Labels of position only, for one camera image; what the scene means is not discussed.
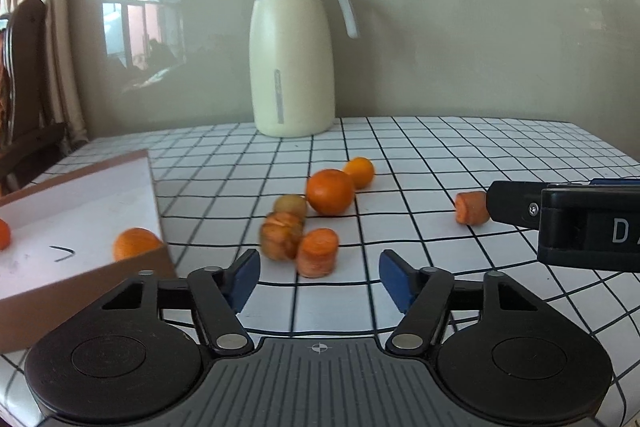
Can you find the brown carrot chunk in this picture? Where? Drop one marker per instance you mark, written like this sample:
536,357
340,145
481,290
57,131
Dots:
280,235

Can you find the mandarin in tray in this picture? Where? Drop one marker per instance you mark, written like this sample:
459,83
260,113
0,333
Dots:
135,242

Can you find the cream thermos jug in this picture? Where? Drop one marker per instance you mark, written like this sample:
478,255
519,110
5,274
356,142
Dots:
292,66

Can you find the orange carrot chunk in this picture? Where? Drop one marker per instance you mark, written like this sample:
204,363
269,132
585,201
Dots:
317,253

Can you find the small green-brown fruit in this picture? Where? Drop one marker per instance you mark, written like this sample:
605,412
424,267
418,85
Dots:
292,204

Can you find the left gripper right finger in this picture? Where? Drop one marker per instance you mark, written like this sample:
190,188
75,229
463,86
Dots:
422,295

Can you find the large orange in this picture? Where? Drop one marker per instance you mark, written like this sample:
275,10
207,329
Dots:
330,192

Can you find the brown cardboard tray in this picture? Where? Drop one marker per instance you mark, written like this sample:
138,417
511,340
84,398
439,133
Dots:
60,257

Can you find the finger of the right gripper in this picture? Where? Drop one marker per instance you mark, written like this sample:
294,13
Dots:
614,182
515,202

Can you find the orange carrot piece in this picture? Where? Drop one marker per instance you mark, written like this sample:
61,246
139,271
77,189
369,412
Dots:
470,208

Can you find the mandarin at tray edge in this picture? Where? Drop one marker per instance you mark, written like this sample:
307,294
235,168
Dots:
5,235

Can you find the checkered tablecloth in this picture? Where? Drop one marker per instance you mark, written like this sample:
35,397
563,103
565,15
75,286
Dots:
525,343

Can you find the dark wooden sofa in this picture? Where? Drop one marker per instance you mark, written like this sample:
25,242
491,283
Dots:
31,138

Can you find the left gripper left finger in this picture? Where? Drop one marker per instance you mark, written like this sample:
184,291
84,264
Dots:
219,295

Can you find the small orange mandarin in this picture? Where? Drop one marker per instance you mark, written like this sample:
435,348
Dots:
361,171

